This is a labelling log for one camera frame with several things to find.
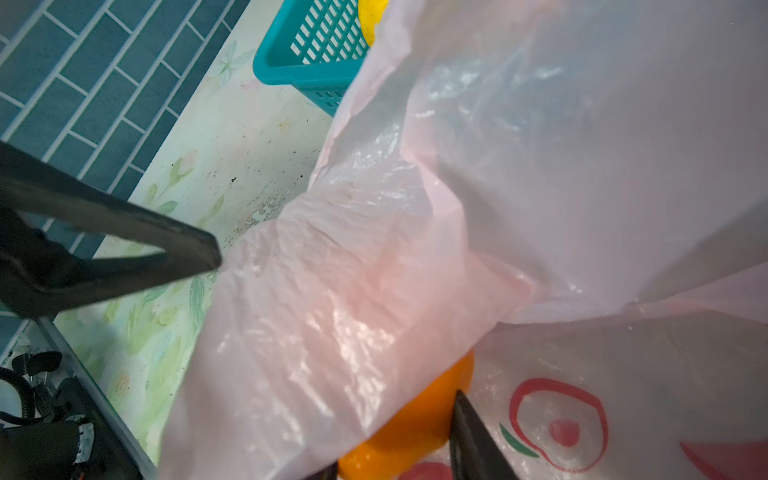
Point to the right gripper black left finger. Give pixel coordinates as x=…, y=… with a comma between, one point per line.
x=330, y=472

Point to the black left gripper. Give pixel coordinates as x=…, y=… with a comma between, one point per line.
x=40, y=278

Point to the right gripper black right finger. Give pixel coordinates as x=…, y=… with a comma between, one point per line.
x=474, y=455

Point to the pink plastic bag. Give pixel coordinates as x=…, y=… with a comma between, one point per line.
x=573, y=191

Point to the yellow lemon fruit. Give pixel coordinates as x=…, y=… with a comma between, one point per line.
x=370, y=13

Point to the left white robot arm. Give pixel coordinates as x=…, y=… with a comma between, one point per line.
x=66, y=428

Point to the teal plastic basket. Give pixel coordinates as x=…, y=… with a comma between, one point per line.
x=314, y=46

